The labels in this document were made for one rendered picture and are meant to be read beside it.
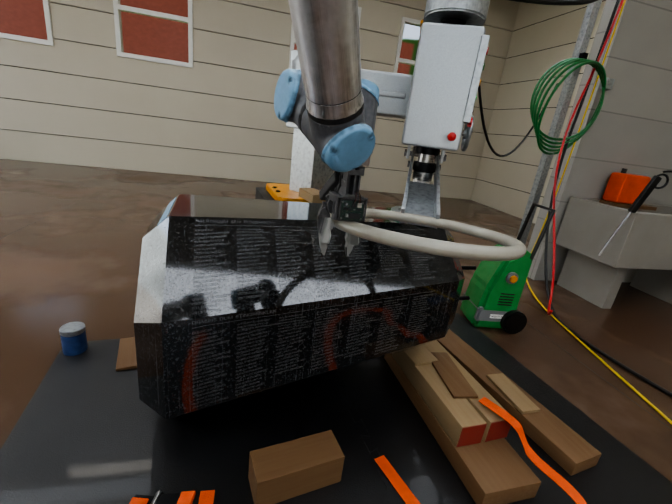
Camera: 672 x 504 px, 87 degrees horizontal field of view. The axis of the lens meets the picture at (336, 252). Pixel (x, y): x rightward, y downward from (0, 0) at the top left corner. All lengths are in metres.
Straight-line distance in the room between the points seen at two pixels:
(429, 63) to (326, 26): 1.01
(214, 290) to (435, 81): 1.07
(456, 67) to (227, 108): 6.15
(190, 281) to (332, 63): 0.81
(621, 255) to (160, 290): 3.28
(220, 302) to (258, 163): 6.35
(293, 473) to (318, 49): 1.18
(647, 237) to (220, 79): 6.52
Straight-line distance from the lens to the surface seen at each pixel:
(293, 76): 0.68
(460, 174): 8.71
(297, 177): 2.21
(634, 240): 3.62
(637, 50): 4.16
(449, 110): 1.47
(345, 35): 0.51
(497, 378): 2.05
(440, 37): 1.50
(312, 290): 1.18
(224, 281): 1.15
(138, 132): 7.60
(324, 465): 1.37
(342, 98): 0.54
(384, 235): 0.71
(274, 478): 1.31
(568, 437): 1.93
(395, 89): 2.13
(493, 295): 2.59
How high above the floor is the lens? 1.17
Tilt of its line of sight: 19 degrees down
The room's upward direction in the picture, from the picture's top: 7 degrees clockwise
